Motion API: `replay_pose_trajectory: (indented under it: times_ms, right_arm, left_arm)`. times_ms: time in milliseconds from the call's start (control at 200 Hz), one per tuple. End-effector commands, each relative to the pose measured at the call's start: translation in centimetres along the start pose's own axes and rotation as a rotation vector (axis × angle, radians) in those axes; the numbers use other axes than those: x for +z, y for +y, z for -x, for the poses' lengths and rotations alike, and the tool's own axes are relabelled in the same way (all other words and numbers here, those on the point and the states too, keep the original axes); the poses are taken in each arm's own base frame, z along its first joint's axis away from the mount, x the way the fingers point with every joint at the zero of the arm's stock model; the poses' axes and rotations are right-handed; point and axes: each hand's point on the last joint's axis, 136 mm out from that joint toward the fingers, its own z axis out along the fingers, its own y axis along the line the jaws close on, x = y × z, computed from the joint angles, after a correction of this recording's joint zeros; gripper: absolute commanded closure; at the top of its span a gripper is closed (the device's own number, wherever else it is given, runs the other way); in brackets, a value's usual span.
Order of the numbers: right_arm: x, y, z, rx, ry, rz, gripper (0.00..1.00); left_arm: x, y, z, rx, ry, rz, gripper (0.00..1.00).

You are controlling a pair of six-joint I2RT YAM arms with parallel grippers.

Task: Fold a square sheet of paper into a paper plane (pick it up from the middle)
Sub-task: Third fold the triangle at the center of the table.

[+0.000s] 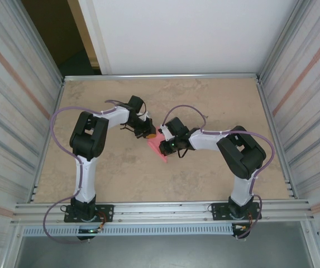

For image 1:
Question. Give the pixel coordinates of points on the pink cloth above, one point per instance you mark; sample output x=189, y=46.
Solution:
x=155, y=145

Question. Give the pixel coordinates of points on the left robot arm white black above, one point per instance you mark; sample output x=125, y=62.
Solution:
x=88, y=136

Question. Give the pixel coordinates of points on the small controller board green light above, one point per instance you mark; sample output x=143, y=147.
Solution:
x=88, y=230

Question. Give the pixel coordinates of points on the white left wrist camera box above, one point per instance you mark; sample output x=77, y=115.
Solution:
x=146, y=116

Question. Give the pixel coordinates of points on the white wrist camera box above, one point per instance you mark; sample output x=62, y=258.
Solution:
x=166, y=134
x=146, y=116

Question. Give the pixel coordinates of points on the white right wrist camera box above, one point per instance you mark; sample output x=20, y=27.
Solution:
x=166, y=134

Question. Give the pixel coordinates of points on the aluminium table edge rail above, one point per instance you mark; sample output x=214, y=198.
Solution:
x=162, y=76

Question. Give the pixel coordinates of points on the wide aluminium mounting rail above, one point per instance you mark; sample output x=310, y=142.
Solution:
x=162, y=212

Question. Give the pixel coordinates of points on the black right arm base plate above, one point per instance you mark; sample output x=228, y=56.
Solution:
x=218, y=210

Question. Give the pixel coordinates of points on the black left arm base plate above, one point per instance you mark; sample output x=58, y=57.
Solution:
x=106, y=212

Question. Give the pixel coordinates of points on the beige wooden door frame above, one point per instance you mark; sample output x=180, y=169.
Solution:
x=83, y=28

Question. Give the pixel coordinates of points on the aluminium frame post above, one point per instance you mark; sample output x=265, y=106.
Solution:
x=41, y=42
x=282, y=42

